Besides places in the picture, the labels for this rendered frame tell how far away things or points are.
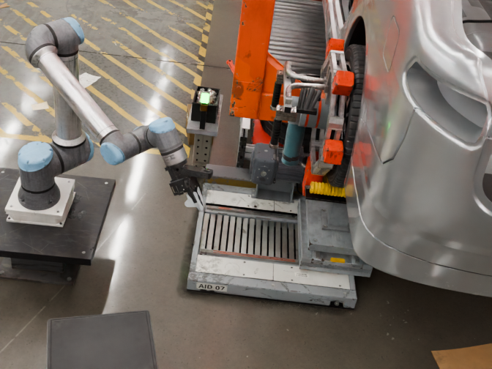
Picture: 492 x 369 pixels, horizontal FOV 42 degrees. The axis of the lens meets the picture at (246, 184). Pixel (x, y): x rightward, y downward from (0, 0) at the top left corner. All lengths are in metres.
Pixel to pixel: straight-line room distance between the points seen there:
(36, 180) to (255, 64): 1.24
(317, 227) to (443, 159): 1.46
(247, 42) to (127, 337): 1.59
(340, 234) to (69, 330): 1.45
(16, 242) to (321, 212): 1.52
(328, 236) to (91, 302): 1.20
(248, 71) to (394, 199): 1.51
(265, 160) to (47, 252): 1.22
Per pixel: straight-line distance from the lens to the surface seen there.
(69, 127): 2.97
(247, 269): 3.26
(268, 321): 3.15
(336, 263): 3.28
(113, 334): 2.60
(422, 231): 2.16
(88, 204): 3.24
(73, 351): 2.56
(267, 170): 3.48
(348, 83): 2.73
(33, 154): 2.99
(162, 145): 2.39
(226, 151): 4.20
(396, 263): 2.33
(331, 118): 2.77
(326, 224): 3.37
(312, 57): 5.00
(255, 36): 3.34
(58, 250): 3.00
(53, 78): 2.59
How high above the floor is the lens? 2.33
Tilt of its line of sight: 36 degrees down
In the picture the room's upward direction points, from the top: 8 degrees clockwise
